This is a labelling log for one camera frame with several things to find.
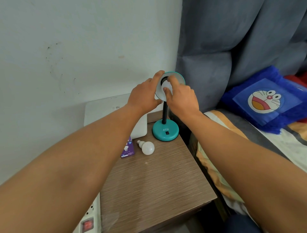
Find person's right hand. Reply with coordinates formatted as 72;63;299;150
163;75;200;119

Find teal desk lamp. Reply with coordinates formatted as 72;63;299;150
152;71;186;142

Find brown wooden nightstand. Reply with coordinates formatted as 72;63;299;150
99;110;218;233

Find grey upholstered headboard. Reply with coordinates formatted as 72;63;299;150
175;0;307;114

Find person's right forearm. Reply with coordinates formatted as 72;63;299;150
184;110;307;233

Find person's left hand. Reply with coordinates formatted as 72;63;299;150
127;70;165;117

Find person's left forearm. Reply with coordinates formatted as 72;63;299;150
0;104;142;233

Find purple bulb box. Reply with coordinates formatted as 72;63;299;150
120;137;135;159

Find blue cartoon cat pillow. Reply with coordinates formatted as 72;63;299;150
220;65;307;135

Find white light bulb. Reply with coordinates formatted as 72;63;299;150
161;80;173;95
137;140;155;156

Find white flat appliance box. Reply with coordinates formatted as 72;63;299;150
83;93;148;140

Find red cloth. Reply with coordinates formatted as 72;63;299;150
284;72;307;88

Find striped bed sheet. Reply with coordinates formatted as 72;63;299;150
196;109;307;216

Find clear plastic wrapper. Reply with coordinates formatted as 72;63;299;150
101;211;120;231

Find white power strip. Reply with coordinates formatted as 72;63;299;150
71;192;102;233

